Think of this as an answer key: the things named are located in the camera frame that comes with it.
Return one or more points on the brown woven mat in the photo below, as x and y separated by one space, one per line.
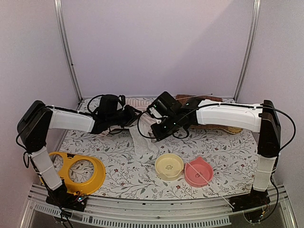
185 98

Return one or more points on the pink pet bowl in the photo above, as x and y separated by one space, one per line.
198 173

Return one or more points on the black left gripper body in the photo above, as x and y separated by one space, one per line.
117 119

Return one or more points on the white tent pole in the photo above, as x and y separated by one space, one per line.
182 190

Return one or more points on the aluminium frame post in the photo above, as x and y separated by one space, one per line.
249 47
66 48

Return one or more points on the left aluminium frame post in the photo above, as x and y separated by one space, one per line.
66 48

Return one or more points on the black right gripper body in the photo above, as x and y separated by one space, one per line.
171 127

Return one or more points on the cream pet bowl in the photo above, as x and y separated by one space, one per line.
169 167

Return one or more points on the yellow bamboo mat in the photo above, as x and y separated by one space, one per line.
233 130

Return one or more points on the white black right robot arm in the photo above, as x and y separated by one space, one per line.
259 118

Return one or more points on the pink striped pet tent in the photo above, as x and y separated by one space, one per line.
142 146

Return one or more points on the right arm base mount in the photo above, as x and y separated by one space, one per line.
249 201

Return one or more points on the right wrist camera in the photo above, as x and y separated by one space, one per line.
154 114

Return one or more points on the yellow double bowl holder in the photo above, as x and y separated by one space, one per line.
81 174

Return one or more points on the aluminium front rail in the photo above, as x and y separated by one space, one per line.
103 212

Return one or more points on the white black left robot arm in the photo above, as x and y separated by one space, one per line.
35 124

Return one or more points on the right aluminium frame post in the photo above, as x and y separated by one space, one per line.
249 47

